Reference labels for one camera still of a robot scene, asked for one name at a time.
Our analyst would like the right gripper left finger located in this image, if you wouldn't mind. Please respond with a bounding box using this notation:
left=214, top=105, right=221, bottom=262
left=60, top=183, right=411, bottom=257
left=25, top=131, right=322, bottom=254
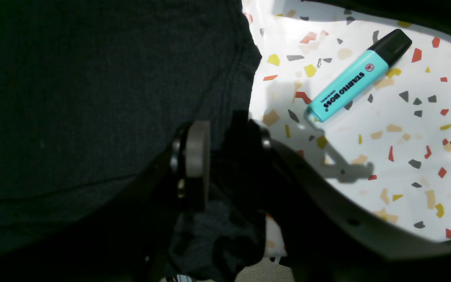
left=0, top=120, right=211, bottom=282

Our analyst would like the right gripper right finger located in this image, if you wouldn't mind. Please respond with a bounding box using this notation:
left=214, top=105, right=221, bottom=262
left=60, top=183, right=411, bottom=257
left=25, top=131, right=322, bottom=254
left=225, top=111, right=451, bottom=282

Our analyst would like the black T-shirt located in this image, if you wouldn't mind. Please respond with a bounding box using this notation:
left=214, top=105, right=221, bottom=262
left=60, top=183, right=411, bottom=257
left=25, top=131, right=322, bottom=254
left=0, top=0, right=265, bottom=282

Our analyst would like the turquoise Stabilo Boss highlighter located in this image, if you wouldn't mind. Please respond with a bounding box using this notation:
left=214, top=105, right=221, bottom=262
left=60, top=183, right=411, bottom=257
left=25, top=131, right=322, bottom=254
left=306, top=29, right=412, bottom=123

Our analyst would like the black handheld device left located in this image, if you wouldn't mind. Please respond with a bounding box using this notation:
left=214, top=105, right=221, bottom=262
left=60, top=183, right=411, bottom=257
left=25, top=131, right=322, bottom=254
left=316, top=0, right=451, bottom=37

